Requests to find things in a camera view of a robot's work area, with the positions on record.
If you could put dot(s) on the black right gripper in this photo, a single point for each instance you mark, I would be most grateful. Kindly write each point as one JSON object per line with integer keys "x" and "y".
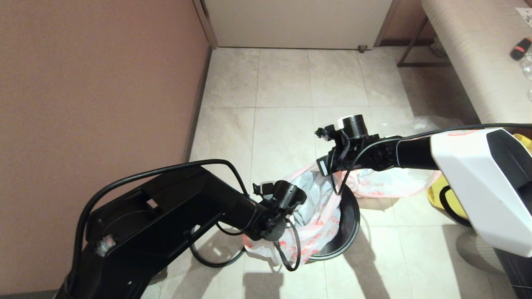
{"x": 324, "y": 166}

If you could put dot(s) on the fresh white pink trash bag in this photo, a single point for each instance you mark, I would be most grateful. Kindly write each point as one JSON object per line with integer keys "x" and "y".
{"x": 316, "y": 224}

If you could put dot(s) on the used white pink trash bag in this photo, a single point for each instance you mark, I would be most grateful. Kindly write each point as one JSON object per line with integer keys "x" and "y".
{"x": 395, "y": 182}

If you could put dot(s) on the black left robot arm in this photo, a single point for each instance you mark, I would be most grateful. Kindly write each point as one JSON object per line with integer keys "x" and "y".
{"x": 166, "y": 216}

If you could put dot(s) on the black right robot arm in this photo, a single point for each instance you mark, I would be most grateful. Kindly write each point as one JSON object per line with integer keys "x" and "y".
{"x": 478, "y": 174}

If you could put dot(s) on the black round trash bin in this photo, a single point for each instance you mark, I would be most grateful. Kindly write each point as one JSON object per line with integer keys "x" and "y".
{"x": 349, "y": 224}

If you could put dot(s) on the yellow shopping bag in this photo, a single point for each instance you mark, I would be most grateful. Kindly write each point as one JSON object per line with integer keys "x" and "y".
{"x": 434, "y": 195}

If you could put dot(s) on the clear crumpled plastic bag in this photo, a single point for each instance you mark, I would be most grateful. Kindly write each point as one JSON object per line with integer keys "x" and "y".
{"x": 432, "y": 123}

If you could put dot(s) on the small metal door stopper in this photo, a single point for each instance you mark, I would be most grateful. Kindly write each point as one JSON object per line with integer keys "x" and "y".
{"x": 363, "y": 48}

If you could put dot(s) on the white door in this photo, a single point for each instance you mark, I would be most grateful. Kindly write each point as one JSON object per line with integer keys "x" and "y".
{"x": 299, "y": 23}

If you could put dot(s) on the small grey patterned object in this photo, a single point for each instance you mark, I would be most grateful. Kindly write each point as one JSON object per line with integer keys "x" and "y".
{"x": 436, "y": 49}

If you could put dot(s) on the black orange marker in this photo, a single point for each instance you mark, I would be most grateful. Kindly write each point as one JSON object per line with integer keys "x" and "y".
{"x": 521, "y": 48}

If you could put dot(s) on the white printed paper sheet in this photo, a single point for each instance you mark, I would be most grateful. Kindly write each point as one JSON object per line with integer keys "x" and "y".
{"x": 524, "y": 15}

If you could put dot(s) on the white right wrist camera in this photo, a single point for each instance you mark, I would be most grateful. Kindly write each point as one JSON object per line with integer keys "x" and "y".
{"x": 328, "y": 132}

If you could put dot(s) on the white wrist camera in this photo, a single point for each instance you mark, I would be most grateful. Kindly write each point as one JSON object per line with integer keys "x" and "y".
{"x": 266, "y": 185}
{"x": 328, "y": 132}

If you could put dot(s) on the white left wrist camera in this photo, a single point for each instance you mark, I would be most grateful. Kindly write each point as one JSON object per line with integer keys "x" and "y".
{"x": 266, "y": 185}

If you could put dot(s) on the dark metal table frame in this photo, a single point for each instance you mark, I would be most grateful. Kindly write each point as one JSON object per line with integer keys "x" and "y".
{"x": 409, "y": 45}

